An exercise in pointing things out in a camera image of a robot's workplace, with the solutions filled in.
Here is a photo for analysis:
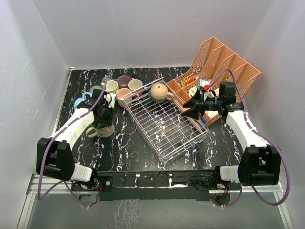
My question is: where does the light blue mug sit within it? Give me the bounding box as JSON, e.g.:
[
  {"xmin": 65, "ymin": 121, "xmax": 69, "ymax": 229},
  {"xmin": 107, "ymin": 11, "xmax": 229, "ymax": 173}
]
[{"xmin": 73, "ymin": 92, "xmax": 92, "ymax": 111}]

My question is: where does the grey mug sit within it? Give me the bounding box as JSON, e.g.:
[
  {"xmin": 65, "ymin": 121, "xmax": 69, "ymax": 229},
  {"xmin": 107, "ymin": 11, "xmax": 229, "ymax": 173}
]
[{"xmin": 89, "ymin": 85, "xmax": 102, "ymax": 97}]

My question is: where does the beige round mug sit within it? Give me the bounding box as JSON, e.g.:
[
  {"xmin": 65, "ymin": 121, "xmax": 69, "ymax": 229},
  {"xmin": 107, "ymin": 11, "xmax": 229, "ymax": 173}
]
[{"xmin": 150, "ymin": 83, "xmax": 175, "ymax": 103}]

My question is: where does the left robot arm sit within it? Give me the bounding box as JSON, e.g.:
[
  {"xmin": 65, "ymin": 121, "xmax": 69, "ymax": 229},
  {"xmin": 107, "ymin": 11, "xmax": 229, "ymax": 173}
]
[{"xmin": 36, "ymin": 89, "xmax": 116, "ymax": 190}]

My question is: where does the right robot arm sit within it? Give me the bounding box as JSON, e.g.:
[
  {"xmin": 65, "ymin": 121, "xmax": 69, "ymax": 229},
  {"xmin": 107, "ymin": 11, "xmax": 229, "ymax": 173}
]
[{"xmin": 182, "ymin": 80, "xmax": 281, "ymax": 189}]

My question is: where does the white wire dish rack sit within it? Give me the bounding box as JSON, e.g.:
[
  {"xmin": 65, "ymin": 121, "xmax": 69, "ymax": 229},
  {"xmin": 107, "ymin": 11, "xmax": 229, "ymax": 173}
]
[{"xmin": 125, "ymin": 78, "xmax": 208, "ymax": 164}]

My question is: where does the purple cable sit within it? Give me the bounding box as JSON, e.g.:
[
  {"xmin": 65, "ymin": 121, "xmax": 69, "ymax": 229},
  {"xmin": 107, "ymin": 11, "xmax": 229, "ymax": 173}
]
[
  {"xmin": 37, "ymin": 83, "xmax": 107, "ymax": 208},
  {"xmin": 209, "ymin": 68, "xmax": 291, "ymax": 208}
]

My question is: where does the peach desk organizer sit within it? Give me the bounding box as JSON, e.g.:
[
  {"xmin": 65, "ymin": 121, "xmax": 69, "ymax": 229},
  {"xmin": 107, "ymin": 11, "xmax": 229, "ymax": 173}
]
[{"xmin": 165, "ymin": 36, "xmax": 262, "ymax": 127}]

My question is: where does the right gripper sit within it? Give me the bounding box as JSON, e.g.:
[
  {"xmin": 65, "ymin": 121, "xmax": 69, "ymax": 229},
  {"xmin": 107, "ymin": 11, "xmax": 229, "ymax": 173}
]
[{"xmin": 181, "ymin": 90, "xmax": 223, "ymax": 119}]

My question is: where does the black front rail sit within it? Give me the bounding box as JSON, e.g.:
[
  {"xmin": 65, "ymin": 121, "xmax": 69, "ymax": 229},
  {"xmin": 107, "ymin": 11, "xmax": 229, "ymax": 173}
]
[{"xmin": 72, "ymin": 167, "xmax": 239, "ymax": 201}]

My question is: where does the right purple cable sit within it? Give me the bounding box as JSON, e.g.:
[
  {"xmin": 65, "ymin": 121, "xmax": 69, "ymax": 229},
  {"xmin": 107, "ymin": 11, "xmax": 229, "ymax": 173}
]
[{"xmin": 209, "ymin": 68, "xmax": 291, "ymax": 208}]

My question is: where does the purple mug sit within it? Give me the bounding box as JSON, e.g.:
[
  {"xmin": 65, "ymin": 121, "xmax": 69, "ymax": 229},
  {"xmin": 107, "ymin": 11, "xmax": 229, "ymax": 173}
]
[{"xmin": 117, "ymin": 75, "xmax": 131, "ymax": 89}]

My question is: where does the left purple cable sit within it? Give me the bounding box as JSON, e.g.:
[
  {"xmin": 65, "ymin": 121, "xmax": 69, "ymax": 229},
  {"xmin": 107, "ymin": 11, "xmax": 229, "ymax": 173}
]
[{"xmin": 37, "ymin": 83, "xmax": 107, "ymax": 208}]

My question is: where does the yellow-green mug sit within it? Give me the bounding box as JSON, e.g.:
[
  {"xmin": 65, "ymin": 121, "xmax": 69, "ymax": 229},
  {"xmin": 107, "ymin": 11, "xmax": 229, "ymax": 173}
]
[{"xmin": 101, "ymin": 80, "xmax": 119, "ymax": 94}]

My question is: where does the pink mug white inside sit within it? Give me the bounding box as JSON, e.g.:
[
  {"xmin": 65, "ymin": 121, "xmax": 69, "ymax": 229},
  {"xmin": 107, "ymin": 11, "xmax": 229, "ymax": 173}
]
[{"xmin": 128, "ymin": 79, "xmax": 143, "ymax": 92}]

